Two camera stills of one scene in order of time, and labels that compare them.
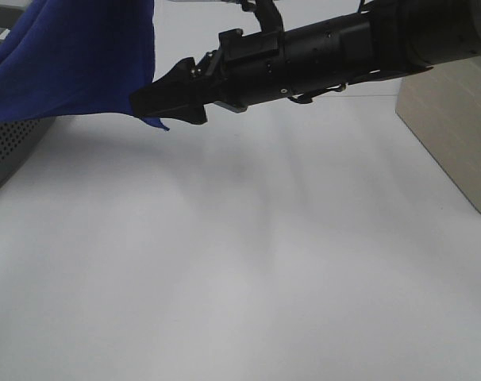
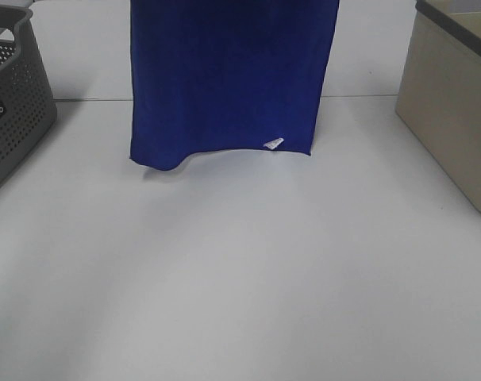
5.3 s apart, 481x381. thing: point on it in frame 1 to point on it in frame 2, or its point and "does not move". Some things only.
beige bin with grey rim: x=452 y=107 does not move
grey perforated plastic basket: x=9 y=145 does not move
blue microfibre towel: x=48 y=58 to x=212 y=75
